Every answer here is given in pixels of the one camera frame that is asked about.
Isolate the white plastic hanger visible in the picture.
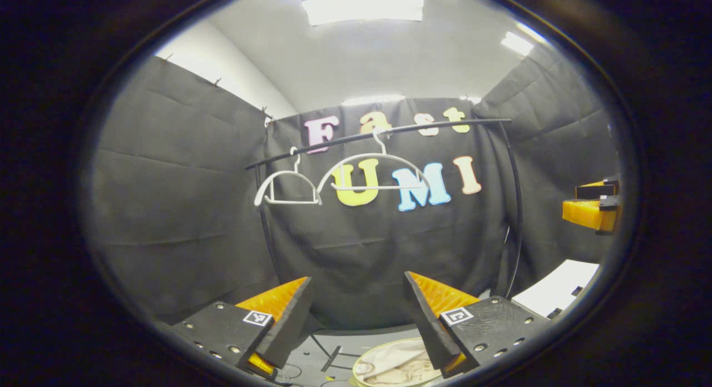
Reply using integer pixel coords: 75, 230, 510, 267
316, 128, 432, 192
254, 147, 323, 207

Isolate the white flat panel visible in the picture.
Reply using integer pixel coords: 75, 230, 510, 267
511, 259, 601, 320

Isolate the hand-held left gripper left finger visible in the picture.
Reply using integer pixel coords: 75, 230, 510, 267
167, 276, 313, 379

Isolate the small ceiling light panel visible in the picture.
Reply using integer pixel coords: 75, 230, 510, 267
501, 31, 535, 57

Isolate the white laundry hamper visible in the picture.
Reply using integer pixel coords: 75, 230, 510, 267
352, 337, 443, 387

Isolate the black clothes rack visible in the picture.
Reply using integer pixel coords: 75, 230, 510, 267
245, 118, 523, 372

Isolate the ceiling light strip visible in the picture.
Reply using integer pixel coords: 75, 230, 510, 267
342, 95, 407, 107

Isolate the large ceiling light panel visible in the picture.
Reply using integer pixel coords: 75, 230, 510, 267
301, 0, 424, 26

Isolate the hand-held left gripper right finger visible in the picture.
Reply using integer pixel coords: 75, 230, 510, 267
404, 271, 551, 379

